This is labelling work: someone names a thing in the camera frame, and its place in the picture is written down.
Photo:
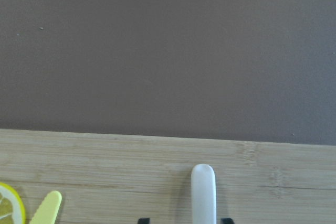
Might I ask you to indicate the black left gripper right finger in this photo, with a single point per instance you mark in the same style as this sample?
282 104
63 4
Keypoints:
227 221

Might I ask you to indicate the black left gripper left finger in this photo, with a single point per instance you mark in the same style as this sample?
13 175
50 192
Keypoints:
144 221

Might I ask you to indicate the bamboo cutting board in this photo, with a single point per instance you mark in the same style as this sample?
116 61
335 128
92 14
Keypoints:
121 178

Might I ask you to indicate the yellow plastic knife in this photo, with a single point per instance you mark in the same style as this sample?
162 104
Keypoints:
47 211

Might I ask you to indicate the upper lemon slice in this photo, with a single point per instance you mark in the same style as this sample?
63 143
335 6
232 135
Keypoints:
12 207

